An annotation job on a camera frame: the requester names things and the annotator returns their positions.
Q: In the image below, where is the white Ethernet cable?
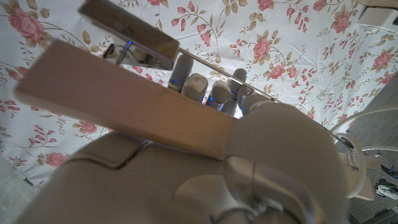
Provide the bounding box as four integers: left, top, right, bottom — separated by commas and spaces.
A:
328, 105, 398, 200

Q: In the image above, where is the grey sneaker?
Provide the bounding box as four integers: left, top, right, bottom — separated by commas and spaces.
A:
374, 179, 398, 200

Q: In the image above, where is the light wooden slat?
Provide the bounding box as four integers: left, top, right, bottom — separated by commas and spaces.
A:
14, 39, 376, 202

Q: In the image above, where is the shiny metal tray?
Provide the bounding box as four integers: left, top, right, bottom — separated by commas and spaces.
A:
77, 0, 180, 71

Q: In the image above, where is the floral print backdrop cloth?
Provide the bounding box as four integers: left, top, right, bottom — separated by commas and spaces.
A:
0, 0, 398, 187

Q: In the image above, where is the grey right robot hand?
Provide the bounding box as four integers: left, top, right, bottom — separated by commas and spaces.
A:
15, 54, 349, 224

